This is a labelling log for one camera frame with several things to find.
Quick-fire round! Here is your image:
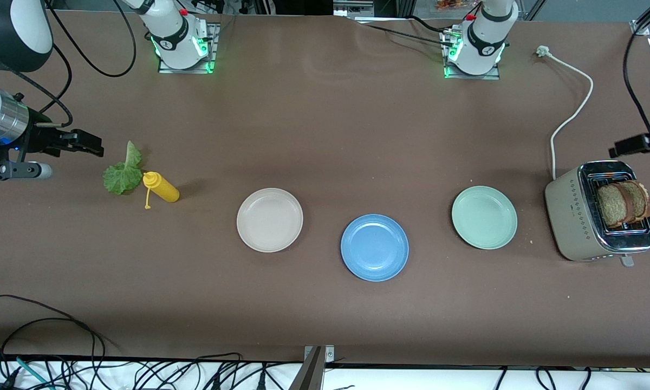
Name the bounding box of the green lettuce leaf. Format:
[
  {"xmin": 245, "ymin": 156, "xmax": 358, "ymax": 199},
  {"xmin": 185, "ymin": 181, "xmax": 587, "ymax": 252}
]
[{"xmin": 102, "ymin": 141, "xmax": 144, "ymax": 196}]

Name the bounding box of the brown bread slice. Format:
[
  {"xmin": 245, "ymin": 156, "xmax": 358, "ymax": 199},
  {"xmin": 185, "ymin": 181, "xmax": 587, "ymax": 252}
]
[
  {"xmin": 597, "ymin": 184, "xmax": 635, "ymax": 228},
  {"xmin": 622, "ymin": 180, "xmax": 650, "ymax": 224}
]

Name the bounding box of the yellow squeeze bottle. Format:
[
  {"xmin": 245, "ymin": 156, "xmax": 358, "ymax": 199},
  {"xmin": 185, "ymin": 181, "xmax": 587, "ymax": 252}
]
[{"xmin": 142, "ymin": 171, "xmax": 180, "ymax": 210}]

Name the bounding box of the green round plate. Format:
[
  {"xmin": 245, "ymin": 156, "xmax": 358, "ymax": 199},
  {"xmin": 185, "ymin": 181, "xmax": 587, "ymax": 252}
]
[{"xmin": 451, "ymin": 185, "xmax": 518, "ymax": 250}]

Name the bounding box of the beige round plate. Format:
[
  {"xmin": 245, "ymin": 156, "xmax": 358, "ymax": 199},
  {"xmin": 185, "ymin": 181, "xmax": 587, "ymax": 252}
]
[{"xmin": 236, "ymin": 187, "xmax": 304, "ymax": 254}]

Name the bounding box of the blue round plate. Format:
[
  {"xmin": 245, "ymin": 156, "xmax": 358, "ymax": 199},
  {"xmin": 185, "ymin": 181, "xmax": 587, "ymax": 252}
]
[{"xmin": 340, "ymin": 214, "xmax": 410, "ymax": 282}]

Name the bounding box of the beige chrome toaster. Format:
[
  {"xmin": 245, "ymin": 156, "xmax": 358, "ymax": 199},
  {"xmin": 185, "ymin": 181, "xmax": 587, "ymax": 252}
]
[{"xmin": 544, "ymin": 160, "xmax": 650, "ymax": 268}]

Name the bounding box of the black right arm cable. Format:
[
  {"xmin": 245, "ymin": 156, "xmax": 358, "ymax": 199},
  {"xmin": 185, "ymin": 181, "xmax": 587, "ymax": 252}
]
[{"xmin": 0, "ymin": 0, "xmax": 138, "ymax": 128}]

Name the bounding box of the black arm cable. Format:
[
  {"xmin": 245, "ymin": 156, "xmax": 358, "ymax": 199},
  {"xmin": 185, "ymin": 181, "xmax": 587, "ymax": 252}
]
[
  {"xmin": 0, "ymin": 0, "xmax": 138, "ymax": 128},
  {"xmin": 622, "ymin": 22, "xmax": 650, "ymax": 142}
]

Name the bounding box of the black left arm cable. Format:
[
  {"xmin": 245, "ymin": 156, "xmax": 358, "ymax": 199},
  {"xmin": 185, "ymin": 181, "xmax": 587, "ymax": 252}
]
[{"xmin": 622, "ymin": 22, "xmax": 650, "ymax": 142}]

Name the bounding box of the white toaster power cord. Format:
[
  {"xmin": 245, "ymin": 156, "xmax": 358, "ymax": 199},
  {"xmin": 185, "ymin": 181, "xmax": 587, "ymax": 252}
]
[{"xmin": 536, "ymin": 45, "xmax": 594, "ymax": 180}]

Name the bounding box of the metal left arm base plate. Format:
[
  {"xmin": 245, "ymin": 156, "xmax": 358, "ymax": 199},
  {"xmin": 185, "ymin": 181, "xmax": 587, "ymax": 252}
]
[{"xmin": 443, "ymin": 24, "xmax": 502, "ymax": 81}]

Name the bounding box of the black looped floor cable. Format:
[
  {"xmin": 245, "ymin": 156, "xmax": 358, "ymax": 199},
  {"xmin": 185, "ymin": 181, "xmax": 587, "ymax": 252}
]
[{"xmin": 0, "ymin": 295, "xmax": 107, "ymax": 380}]

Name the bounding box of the black base cable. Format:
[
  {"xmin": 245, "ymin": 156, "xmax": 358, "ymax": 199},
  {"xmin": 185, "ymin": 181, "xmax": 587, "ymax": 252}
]
[
  {"xmin": 364, "ymin": 23, "xmax": 456, "ymax": 47},
  {"xmin": 409, "ymin": 15, "xmax": 466, "ymax": 34}
]

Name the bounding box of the teal cable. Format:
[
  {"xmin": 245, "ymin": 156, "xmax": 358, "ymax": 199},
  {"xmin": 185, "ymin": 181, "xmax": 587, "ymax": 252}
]
[{"xmin": 0, "ymin": 353, "xmax": 52, "ymax": 390}]

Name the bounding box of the metal table edge bracket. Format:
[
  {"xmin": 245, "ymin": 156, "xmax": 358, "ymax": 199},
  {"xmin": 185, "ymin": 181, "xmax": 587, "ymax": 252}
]
[{"xmin": 303, "ymin": 345, "xmax": 335, "ymax": 363}]

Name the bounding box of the aluminium profile post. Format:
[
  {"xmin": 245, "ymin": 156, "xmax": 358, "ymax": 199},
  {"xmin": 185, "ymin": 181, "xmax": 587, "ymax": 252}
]
[{"xmin": 288, "ymin": 347, "xmax": 326, "ymax": 390}]

